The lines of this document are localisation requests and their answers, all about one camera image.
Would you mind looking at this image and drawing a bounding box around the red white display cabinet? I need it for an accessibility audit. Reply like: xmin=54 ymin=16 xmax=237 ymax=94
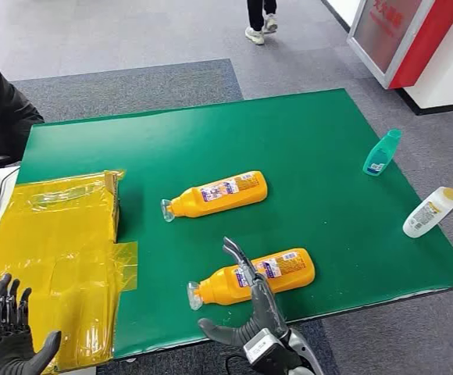
xmin=346 ymin=0 xmax=453 ymax=116

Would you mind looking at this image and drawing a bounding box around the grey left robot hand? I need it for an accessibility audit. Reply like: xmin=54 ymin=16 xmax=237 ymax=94
xmin=0 ymin=273 xmax=62 ymax=375

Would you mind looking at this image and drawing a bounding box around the yellow plastic wrapped box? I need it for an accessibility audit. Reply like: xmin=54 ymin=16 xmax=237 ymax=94
xmin=0 ymin=170 xmax=139 ymax=375

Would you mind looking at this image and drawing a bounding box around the walking person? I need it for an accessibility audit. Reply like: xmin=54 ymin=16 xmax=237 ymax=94
xmin=245 ymin=0 xmax=279 ymax=46

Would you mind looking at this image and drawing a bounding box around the orange bottle with clear cap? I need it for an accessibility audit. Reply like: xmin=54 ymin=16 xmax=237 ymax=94
xmin=160 ymin=170 xmax=269 ymax=223
xmin=187 ymin=248 xmax=316 ymax=312

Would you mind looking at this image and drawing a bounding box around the teal plastic bottle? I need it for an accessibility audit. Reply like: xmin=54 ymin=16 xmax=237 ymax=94
xmin=362 ymin=128 xmax=403 ymax=177

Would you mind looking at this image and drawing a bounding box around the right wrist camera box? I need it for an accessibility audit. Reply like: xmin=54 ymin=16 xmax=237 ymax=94
xmin=243 ymin=329 xmax=295 ymax=375

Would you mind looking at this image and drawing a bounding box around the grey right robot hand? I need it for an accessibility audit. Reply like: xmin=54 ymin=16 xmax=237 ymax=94
xmin=198 ymin=237 xmax=290 ymax=348

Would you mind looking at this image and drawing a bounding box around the green table mat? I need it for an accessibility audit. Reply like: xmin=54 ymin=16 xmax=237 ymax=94
xmin=15 ymin=88 xmax=453 ymax=361

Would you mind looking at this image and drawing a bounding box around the seated person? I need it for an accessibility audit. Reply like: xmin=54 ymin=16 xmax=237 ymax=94
xmin=0 ymin=45 xmax=45 ymax=168

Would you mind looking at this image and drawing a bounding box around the white bottle with yellow cap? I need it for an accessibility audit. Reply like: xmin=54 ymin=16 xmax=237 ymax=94
xmin=402 ymin=187 xmax=453 ymax=239

